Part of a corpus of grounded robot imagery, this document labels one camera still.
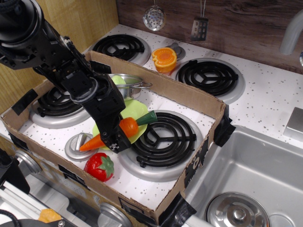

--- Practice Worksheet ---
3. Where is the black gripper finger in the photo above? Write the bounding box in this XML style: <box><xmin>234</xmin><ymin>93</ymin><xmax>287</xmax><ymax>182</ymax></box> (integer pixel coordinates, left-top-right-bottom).
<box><xmin>100</xmin><ymin>132</ymin><xmax>108</xmax><ymax>147</ymax></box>
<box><xmin>104</xmin><ymin>132</ymin><xmax>131</xmax><ymax>154</ymax></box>

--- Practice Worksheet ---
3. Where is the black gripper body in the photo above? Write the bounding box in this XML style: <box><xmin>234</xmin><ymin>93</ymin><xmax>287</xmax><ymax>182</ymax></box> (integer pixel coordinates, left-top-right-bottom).
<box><xmin>71</xmin><ymin>74</ymin><xmax>125</xmax><ymax>137</ymax></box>

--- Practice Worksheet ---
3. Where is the orange toy carrot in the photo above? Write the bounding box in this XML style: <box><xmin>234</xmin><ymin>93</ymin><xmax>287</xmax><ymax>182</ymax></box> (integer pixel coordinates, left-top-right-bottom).
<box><xmin>80</xmin><ymin>111</ymin><xmax>158</xmax><ymax>152</ymax></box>

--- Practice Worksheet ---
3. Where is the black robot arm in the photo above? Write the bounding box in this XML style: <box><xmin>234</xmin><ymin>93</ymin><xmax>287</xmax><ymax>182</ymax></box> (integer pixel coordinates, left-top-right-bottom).
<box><xmin>0</xmin><ymin>0</ymin><xmax>131</xmax><ymax>153</ymax></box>

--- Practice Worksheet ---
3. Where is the light green plastic plate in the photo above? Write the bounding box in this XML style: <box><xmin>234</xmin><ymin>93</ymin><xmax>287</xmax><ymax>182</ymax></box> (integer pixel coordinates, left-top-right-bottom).
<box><xmin>92</xmin><ymin>99</ymin><xmax>149</xmax><ymax>150</ymax></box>

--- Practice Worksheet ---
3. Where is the green toy broccoli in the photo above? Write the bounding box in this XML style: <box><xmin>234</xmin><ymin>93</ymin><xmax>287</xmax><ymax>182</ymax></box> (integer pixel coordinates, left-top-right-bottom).
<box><xmin>111</xmin><ymin>75</ymin><xmax>126</xmax><ymax>85</ymax></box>

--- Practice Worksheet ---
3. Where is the red toy strawberry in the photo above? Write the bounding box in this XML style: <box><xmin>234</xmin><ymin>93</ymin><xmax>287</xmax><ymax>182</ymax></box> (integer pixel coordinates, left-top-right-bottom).
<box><xmin>84</xmin><ymin>153</ymin><xmax>114</xmax><ymax>182</ymax></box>

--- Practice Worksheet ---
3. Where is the small steel pot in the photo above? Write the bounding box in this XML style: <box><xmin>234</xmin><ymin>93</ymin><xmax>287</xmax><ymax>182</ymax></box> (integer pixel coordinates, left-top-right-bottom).
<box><xmin>109</xmin><ymin>74</ymin><xmax>153</xmax><ymax>101</ymax></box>

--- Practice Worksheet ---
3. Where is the front left stove burner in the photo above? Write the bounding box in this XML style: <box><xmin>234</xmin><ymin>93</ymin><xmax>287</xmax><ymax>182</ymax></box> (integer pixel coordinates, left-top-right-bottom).
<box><xmin>30</xmin><ymin>87</ymin><xmax>90</xmax><ymax>129</ymax></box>

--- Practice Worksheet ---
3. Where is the stove burner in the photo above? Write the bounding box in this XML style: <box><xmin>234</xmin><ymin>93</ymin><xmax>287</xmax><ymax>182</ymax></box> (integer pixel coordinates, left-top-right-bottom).
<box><xmin>174</xmin><ymin>58</ymin><xmax>245</xmax><ymax>105</ymax></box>
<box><xmin>30</xmin><ymin>87</ymin><xmax>90</xmax><ymax>129</ymax></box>
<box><xmin>118</xmin><ymin>110</ymin><xmax>203</xmax><ymax>182</ymax></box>
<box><xmin>88</xmin><ymin>34</ymin><xmax>151</xmax><ymax>66</ymax></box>

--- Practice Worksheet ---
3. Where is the back left stove burner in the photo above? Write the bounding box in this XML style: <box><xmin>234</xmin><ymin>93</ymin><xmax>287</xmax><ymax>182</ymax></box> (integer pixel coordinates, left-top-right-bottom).
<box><xmin>88</xmin><ymin>34</ymin><xmax>151</xmax><ymax>66</ymax></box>

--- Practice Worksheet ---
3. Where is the front right stove burner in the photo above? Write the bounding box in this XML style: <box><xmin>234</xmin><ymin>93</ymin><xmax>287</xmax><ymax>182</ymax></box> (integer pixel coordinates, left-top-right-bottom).
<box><xmin>118</xmin><ymin>110</ymin><xmax>203</xmax><ymax>182</ymax></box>

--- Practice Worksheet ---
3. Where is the orange toy fruit half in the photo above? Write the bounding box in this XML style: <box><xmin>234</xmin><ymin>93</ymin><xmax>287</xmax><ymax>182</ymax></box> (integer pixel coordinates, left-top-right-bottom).
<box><xmin>151</xmin><ymin>47</ymin><xmax>177</xmax><ymax>73</ymax></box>

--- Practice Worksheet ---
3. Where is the silver front knob right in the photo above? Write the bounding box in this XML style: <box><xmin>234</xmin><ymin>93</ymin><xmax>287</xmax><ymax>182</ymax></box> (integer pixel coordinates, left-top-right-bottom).
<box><xmin>98</xmin><ymin>202</ymin><xmax>133</xmax><ymax>227</ymax></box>

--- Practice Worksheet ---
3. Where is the silver front knob left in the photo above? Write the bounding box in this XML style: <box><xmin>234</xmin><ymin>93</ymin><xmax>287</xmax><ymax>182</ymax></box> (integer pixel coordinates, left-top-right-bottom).
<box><xmin>15</xmin><ymin>150</ymin><xmax>42</xmax><ymax>177</ymax></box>

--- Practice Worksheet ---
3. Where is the silver back stove knob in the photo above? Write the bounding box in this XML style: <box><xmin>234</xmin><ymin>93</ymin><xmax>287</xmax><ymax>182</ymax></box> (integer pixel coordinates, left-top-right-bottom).
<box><xmin>167</xmin><ymin>43</ymin><xmax>186</xmax><ymax>61</ymax></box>

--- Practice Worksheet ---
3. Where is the hanging steel skimmer ladle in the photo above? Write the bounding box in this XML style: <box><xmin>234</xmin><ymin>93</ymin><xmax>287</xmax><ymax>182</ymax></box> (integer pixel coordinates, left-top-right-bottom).
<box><xmin>143</xmin><ymin>0</ymin><xmax>166</xmax><ymax>31</ymax></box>

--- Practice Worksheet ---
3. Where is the yellow orange toy piece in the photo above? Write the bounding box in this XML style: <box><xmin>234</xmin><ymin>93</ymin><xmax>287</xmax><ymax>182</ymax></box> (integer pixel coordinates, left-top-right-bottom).
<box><xmin>38</xmin><ymin>209</ymin><xmax>62</xmax><ymax>223</ymax></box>

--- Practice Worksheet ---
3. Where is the black clamp device left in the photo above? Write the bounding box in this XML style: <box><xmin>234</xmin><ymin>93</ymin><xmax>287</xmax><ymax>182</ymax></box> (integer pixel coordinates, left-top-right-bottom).
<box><xmin>0</xmin><ymin>149</ymin><xmax>30</xmax><ymax>194</ymax></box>

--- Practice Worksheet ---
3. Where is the brown cardboard fence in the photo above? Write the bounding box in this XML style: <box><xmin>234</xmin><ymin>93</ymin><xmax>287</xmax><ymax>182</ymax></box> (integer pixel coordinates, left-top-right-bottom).
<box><xmin>2</xmin><ymin>52</ymin><xmax>230</xmax><ymax>227</ymax></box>

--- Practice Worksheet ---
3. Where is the hanging steel slotted spatula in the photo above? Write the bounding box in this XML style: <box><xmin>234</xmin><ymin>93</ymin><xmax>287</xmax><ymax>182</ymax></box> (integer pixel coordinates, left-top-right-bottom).
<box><xmin>190</xmin><ymin>0</ymin><xmax>208</xmax><ymax>42</ymax></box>

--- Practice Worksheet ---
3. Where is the back right stove burner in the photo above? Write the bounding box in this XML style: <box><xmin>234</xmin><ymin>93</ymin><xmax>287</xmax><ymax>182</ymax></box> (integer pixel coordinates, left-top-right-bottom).
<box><xmin>174</xmin><ymin>58</ymin><xmax>245</xmax><ymax>105</ymax></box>

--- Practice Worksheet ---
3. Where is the grey sink basin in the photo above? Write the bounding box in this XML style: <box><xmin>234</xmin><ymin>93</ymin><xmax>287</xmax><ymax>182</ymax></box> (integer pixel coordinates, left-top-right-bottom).
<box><xmin>185</xmin><ymin>126</ymin><xmax>303</xmax><ymax>227</ymax></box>

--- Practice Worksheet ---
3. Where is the steel pot lid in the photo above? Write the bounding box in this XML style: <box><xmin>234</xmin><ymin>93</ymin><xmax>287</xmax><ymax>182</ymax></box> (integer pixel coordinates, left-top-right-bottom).
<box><xmin>205</xmin><ymin>192</ymin><xmax>271</xmax><ymax>227</ymax></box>

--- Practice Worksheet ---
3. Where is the grey toy faucet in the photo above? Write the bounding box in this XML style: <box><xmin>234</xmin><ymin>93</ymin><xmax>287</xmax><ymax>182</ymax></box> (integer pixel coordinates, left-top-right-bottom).
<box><xmin>279</xmin><ymin>10</ymin><xmax>303</xmax><ymax>55</ymax></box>

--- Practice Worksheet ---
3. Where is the black cable bottom left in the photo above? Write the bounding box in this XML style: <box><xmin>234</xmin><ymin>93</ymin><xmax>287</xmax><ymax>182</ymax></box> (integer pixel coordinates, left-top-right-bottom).
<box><xmin>0</xmin><ymin>209</ymin><xmax>22</xmax><ymax>227</ymax></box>

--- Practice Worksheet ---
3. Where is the grey faucet handle block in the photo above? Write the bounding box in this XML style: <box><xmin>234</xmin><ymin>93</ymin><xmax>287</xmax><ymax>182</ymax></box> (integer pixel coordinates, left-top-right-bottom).
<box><xmin>284</xmin><ymin>107</ymin><xmax>303</xmax><ymax>142</ymax></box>

